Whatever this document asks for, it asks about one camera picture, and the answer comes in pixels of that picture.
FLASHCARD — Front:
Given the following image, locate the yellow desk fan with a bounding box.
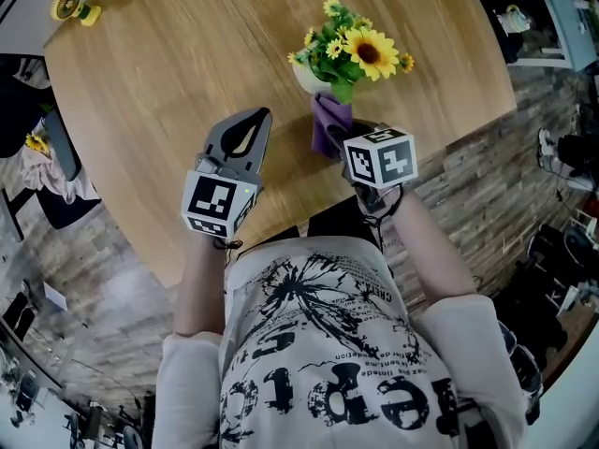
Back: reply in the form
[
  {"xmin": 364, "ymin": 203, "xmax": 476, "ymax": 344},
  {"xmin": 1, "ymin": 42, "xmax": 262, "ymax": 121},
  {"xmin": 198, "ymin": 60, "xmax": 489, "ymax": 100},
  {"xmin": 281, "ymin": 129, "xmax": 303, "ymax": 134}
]
[{"xmin": 49, "ymin": 0, "xmax": 103, "ymax": 28}]

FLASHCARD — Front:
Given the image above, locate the small yellow sunflower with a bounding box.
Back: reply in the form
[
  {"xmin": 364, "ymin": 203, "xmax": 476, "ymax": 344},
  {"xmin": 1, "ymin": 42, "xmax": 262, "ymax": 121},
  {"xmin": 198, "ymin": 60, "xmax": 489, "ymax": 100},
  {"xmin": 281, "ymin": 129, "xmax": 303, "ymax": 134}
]
[{"xmin": 24, "ymin": 133, "xmax": 51, "ymax": 155}]

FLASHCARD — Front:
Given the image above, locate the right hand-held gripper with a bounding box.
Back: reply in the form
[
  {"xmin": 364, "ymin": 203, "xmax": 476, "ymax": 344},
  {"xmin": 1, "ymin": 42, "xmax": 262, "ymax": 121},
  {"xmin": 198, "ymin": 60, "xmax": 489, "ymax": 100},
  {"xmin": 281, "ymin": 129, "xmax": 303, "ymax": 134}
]
[{"xmin": 327, "ymin": 125, "xmax": 419, "ymax": 215}]

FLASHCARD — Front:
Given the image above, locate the white paper sheet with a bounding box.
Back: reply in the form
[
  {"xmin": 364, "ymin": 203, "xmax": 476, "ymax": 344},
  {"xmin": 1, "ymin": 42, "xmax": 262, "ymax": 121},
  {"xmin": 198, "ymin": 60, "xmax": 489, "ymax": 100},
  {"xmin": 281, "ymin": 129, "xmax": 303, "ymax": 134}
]
[{"xmin": 42, "ymin": 280, "xmax": 69, "ymax": 312}]

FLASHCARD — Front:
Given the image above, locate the pale pink garment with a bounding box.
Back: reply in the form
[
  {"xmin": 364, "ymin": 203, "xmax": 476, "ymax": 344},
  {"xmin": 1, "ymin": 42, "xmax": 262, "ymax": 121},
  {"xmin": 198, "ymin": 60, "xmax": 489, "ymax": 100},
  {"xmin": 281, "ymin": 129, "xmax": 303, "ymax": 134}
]
[{"xmin": 20, "ymin": 144, "xmax": 102, "ymax": 206}]

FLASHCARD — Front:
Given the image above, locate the mint green cup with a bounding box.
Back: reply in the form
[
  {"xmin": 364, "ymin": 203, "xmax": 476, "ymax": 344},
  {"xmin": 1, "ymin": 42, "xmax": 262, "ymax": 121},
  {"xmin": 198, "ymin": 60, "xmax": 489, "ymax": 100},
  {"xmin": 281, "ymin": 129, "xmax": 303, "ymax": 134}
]
[{"xmin": 494, "ymin": 3, "xmax": 533, "ymax": 36}]

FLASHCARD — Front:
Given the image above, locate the white desk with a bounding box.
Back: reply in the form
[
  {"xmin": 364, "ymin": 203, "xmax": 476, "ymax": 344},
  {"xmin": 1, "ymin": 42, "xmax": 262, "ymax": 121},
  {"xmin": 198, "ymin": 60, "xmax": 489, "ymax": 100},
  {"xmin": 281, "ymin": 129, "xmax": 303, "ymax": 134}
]
[{"xmin": 508, "ymin": 0, "xmax": 599, "ymax": 73}]

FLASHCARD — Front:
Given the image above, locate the person's left forearm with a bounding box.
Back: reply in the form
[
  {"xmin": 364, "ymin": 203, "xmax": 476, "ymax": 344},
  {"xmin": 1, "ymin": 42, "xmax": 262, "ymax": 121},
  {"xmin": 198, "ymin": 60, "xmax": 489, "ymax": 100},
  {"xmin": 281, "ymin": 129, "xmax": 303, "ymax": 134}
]
[{"xmin": 171, "ymin": 235, "xmax": 236, "ymax": 337}]

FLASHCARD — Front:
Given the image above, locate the person's right forearm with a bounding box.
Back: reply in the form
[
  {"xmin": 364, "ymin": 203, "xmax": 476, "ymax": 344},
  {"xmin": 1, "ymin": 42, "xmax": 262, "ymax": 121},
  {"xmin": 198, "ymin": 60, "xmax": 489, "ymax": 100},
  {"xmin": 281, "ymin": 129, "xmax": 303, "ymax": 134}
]
[{"xmin": 377, "ymin": 186, "xmax": 479, "ymax": 318}]

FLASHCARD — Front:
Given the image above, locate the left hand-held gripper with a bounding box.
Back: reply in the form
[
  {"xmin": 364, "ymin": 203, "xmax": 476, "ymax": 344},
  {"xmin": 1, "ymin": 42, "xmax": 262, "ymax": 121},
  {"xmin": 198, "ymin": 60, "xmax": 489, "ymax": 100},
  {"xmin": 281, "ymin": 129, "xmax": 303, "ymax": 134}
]
[{"xmin": 180, "ymin": 107, "xmax": 273, "ymax": 240}]

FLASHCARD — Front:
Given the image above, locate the person's white printed t-shirt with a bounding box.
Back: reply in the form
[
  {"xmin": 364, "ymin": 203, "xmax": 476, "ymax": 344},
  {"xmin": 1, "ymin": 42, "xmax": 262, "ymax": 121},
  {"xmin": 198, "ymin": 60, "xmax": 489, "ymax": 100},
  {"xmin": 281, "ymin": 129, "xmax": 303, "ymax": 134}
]
[{"xmin": 151, "ymin": 235, "xmax": 531, "ymax": 449}]

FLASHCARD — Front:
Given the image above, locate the sunflower bouquet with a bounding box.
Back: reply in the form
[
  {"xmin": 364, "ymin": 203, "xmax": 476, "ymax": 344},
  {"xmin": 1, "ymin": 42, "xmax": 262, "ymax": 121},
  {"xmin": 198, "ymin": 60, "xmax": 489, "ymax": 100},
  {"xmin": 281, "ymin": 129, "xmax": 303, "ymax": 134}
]
[{"xmin": 286, "ymin": 0, "xmax": 416, "ymax": 105}]

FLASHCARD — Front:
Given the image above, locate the purple cloth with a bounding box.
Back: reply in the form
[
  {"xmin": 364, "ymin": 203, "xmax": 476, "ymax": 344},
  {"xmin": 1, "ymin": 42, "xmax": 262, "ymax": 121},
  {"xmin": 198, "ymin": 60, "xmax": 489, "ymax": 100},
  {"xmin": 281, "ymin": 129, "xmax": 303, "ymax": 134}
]
[{"xmin": 310, "ymin": 92, "xmax": 354, "ymax": 159}]

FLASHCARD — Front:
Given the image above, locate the black swivel chair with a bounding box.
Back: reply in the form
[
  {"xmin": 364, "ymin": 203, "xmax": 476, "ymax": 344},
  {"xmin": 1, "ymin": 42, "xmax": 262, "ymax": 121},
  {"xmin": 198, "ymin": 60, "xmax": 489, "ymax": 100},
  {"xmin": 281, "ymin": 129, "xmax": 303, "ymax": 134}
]
[{"xmin": 0, "ymin": 52, "xmax": 103, "ymax": 231}]

